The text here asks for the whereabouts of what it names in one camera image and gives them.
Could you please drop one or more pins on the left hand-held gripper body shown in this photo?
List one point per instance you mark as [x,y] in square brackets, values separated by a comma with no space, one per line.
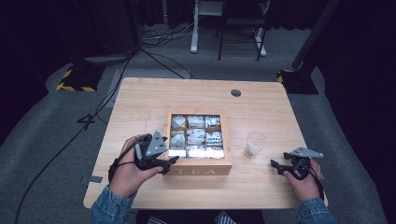
[152,149]

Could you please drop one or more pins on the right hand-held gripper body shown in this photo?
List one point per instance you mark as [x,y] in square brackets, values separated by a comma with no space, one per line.
[300,165]

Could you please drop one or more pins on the wooden tea box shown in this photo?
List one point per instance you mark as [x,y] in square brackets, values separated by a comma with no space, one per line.
[202,169]

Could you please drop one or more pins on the person's right hand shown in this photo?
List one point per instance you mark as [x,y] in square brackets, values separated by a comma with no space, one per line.
[306,186]

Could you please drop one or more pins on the person's left hand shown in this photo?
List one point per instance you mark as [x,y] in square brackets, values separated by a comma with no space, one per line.
[130,177]

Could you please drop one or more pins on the clear glass cup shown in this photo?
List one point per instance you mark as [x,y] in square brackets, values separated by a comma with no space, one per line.
[255,144]

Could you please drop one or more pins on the group of white tea bags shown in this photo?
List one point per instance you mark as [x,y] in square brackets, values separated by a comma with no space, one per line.
[196,137]

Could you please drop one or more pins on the person's dark lap clothing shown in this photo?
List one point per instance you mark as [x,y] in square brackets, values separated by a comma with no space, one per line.
[186,217]

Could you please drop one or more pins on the black yellow striped stand base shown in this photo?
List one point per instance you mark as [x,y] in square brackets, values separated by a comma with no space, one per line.
[79,79]
[295,81]

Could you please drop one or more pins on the dark slanted stand pole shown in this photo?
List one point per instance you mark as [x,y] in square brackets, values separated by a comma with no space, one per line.
[314,34]

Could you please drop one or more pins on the white desk frame leg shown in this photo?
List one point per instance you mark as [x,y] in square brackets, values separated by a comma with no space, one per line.
[195,34]

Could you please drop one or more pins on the black metal chair frame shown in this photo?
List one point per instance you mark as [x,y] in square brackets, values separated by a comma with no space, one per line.
[241,21]

